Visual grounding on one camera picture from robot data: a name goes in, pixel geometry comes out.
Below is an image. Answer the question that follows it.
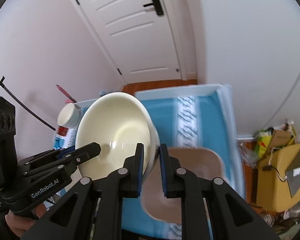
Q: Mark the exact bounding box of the green yellow snack bag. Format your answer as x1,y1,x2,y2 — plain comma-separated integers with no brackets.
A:
255,120,297,160

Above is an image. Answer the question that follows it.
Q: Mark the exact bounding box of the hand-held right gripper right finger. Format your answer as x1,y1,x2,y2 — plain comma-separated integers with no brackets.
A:
159,144,280,240

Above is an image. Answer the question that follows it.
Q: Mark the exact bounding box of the person's left hand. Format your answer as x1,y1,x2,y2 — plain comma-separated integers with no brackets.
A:
5,202,50,238

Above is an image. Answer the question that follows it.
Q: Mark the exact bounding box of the printed box with red label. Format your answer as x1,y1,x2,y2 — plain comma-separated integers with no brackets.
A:
51,125,78,153

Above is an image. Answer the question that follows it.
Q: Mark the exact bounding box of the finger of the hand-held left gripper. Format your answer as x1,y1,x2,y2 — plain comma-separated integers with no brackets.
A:
24,142,102,178
19,147,75,168

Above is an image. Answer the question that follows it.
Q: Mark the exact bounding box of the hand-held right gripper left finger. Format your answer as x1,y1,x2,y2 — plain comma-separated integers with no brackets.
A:
20,143,145,240

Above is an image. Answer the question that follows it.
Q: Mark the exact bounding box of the large cream bowl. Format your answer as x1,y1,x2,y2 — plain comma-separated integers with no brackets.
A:
75,92,159,182

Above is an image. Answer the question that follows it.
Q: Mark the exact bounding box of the black door lock handle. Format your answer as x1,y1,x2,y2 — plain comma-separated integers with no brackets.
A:
143,0,164,15

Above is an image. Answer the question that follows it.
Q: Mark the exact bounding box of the teal tablecloth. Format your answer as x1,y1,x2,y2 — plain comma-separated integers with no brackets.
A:
52,95,243,239

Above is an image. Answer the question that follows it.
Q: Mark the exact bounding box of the white wardrobe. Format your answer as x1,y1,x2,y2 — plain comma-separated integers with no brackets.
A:
195,0,300,140

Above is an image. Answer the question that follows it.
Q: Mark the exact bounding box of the white door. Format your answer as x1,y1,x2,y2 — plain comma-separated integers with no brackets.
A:
60,0,183,84

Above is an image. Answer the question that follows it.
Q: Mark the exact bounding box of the pink square bowl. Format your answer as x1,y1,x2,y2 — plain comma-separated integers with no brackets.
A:
141,147,225,224

